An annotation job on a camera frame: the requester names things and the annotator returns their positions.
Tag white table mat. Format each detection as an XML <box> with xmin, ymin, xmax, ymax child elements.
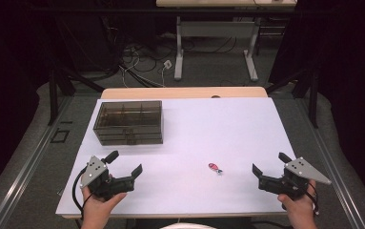
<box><xmin>55</xmin><ymin>97</ymin><xmax>317</xmax><ymax>217</ymax></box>

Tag white floor cable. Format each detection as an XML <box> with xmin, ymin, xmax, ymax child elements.
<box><xmin>118</xmin><ymin>50</ymin><xmax>166</xmax><ymax>89</ymax></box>

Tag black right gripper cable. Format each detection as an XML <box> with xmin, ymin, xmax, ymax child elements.
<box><xmin>306</xmin><ymin>180</ymin><xmax>320</xmax><ymax>216</ymax></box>

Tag aluminium floor rail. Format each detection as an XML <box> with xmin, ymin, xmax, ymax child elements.
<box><xmin>296</xmin><ymin>97</ymin><xmax>365</xmax><ymax>229</ymax></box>
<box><xmin>0</xmin><ymin>94</ymin><xmax>73</xmax><ymax>229</ymax></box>

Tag small red fish-shaped clip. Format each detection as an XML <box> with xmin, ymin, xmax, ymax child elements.
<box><xmin>208</xmin><ymin>162</ymin><xmax>224</xmax><ymax>176</ymax></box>

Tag dark curtain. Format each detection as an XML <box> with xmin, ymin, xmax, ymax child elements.
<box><xmin>268</xmin><ymin>0</ymin><xmax>365</xmax><ymax>206</ymax></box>
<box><xmin>0</xmin><ymin>0</ymin><xmax>55</xmax><ymax>204</ymax></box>

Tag tangle of black floor cables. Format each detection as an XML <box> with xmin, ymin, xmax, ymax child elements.
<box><xmin>118</xmin><ymin>42</ymin><xmax>159</xmax><ymax>74</ymax></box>

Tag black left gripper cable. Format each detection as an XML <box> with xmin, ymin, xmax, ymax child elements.
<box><xmin>71</xmin><ymin>166</ymin><xmax>92</xmax><ymax>221</ymax></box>

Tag person's left hand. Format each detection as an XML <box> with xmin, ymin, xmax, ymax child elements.
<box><xmin>80</xmin><ymin>185</ymin><xmax>128</xmax><ymax>221</ymax></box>

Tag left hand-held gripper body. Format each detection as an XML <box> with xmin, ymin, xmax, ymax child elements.
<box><xmin>80</xmin><ymin>155</ymin><xmax>136</xmax><ymax>202</ymax></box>

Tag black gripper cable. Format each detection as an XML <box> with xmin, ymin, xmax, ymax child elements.
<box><xmin>71</xmin><ymin>166</ymin><xmax>92</xmax><ymax>221</ymax></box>
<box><xmin>306</xmin><ymin>180</ymin><xmax>320</xmax><ymax>216</ymax></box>

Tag smoky transparent drawer box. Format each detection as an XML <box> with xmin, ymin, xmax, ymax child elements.
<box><xmin>92</xmin><ymin>100</ymin><xmax>164</xmax><ymax>147</ymax></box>

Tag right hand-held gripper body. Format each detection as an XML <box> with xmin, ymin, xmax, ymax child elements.
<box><xmin>258</xmin><ymin>156</ymin><xmax>333</xmax><ymax>201</ymax></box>

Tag person's right hand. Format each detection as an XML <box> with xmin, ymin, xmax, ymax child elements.
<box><xmin>277</xmin><ymin>181</ymin><xmax>317</xmax><ymax>221</ymax></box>

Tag person's white clothing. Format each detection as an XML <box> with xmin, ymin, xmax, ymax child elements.
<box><xmin>159</xmin><ymin>222</ymin><xmax>218</xmax><ymax>229</ymax></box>

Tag white desk with metal legs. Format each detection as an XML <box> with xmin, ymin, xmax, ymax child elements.
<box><xmin>155</xmin><ymin>0</ymin><xmax>298</xmax><ymax>82</ymax></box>

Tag black metal stand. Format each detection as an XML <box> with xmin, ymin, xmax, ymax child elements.
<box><xmin>265</xmin><ymin>67</ymin><xmax>319</xmax><ymax>129</ymax></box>
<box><xmin>48</xmin><ymin>67</ymin><xmax>106</xmax><ymax>127</ymax></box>

